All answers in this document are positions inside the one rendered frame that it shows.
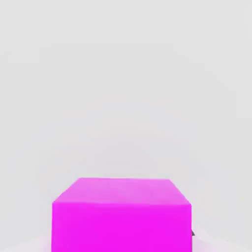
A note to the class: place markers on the small magenta cube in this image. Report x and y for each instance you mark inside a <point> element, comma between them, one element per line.
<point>121,226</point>

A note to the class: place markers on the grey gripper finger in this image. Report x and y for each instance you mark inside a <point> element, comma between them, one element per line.
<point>193,233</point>

